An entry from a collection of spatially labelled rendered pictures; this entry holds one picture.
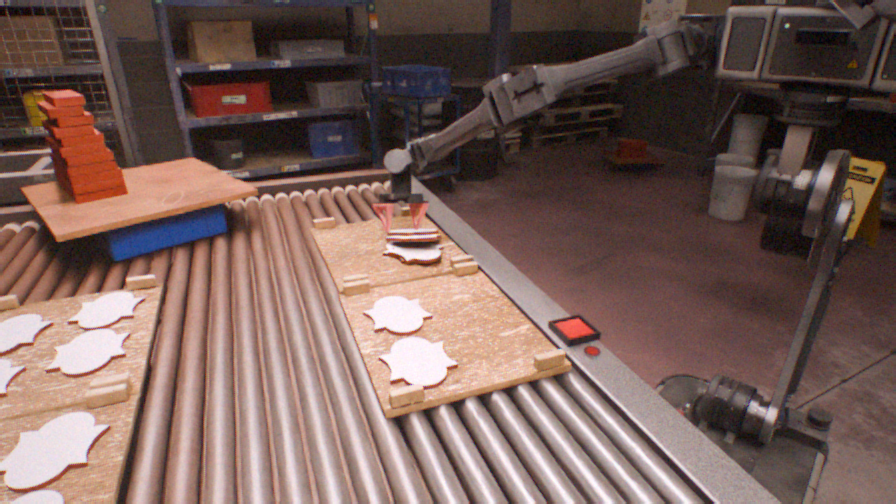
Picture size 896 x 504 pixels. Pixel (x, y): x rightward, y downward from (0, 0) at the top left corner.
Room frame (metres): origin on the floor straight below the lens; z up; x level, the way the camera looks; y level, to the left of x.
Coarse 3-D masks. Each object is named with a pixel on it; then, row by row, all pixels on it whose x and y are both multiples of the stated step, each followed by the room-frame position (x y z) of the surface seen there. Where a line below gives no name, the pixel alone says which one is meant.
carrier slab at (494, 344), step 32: (384, 288) 1.07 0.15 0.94; (416, 288) 1.07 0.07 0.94; (448, 288) 1.07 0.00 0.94; (480, 288) 1.07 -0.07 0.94; (352, 320) 0.93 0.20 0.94; (448, 320) 0.93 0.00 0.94; (480, 320) 0.93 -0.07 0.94; (512, 320) 0.93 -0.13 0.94; (384, 352) 0.82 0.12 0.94; (448, 352) 0.82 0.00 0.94; (480, 352) 0.82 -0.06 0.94; (512, 352) 0.82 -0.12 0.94; (544, 352) 0.82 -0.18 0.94; (384, 384) 0.73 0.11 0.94; (448, 384) 0.73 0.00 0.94; (480, 384) 0.73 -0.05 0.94; (512, 384) 0.74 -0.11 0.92; (384, 416) 0.66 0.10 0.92
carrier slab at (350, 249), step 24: (408, 216) 1.53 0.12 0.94; (336, 240) 1.35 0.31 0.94; (360, 240) 1.35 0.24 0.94; (384, 240) 1.35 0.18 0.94; (336, 264) 1.20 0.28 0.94; (360, 264) 1.20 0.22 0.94; (384, 264) 1.20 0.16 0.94; (408, 264) 1.20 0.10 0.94; (432, 264) 1.20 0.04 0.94; (336, 288) 1.09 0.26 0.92
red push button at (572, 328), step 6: (558, 324) 0.93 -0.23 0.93; (564, 324) 0.93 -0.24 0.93; (570, 324) 0.93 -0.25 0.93; (576, 324) 0.93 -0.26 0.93; (582, 324) 0.93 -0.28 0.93; (564, 330) 0.91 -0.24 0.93; (570, 330) 0.91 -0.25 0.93; (576, 330) 0.91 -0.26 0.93; (582, 330) 0.91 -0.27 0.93; (588, 330) 0.91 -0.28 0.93; (570, 336) 0.88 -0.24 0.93; (576, 336) 0.89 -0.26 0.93
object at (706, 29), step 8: (680, 16) 1.33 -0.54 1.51; (688, 16) 1.32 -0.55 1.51; (696, 16) 1.31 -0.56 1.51; (704, 16) 1.30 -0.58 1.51; (712, 16) 1.29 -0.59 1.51; (680, 24) 1.33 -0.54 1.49; (688, 24) 1.29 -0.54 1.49; (696, 24) 1.29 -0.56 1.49; (704, 24) 1.30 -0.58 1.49; (712, 24) 1.28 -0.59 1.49; (696, 32) 1.24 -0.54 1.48; (704, 32) 1.26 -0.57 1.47; (712, 32) 1.28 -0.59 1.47; (696, 40) 1.24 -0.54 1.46; (704, 40) 1.26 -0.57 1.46; (712, 40) 1.28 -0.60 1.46; (704, 48) 1.26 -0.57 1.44; (712, 48) 1.29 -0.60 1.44; (696, 56) 1.26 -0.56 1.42; (704, 56) 1.29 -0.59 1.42; (696, 64) 1.30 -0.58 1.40; (704, 64) 1.28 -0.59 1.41
